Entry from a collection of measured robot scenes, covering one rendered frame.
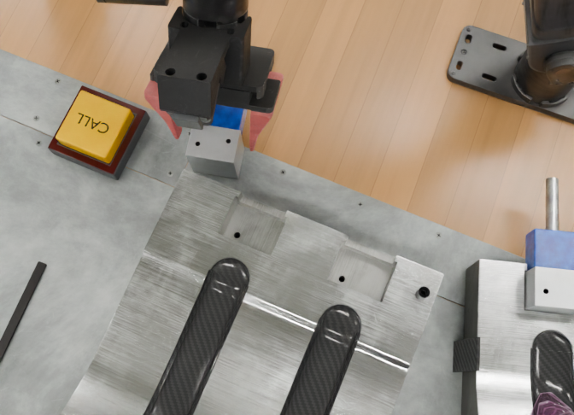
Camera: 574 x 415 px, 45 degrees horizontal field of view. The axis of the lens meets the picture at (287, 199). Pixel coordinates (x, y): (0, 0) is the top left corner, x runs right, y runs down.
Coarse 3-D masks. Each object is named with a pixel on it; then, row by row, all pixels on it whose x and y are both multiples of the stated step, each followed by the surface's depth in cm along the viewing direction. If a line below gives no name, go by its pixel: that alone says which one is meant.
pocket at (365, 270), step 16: (352, 256) 65; (368, 256) 65; (384, 256) 64; (336, 272) 65; (352, 272) 65; (368, 272) 65; (384, 272) 65; (352, 288) 65; (368, 288) 65; (384, 288) 65
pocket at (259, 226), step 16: (240, 208) 67; (256, 208) 66; (272, 208) 66; (224, 224) 65; (240, 224) 66; (256, 224) 66; (272, 224) 66; (240, 240) 66; (256, 240) 66; (272, 240) 66
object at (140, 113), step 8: (80, 88) 75; (88, 88) 75; (104, 96) 75; (72, 104) 75; (120, 104) 75; (128, 104) 75; (136, 112) 74; (144, 112) 74; (136, 120) 74; (136, 128) 74; (128, 136) 74; (56, 144) 74; (128, 144) 74; (64, 152) 73; (72, 152) 73; (120, 152) 73; (80, 160) 73; (88, 160) 73; (104, 168) 73; (112, 168) 73
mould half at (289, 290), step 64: (192, 192) 65; (192, 256) 63; (256, 256) 63; (320, 256) 63; (128, 320) 62; (256, 320) 62; (384, 320) 61; (128, 384) 61; (256, 384) 60; (384, 384) 60
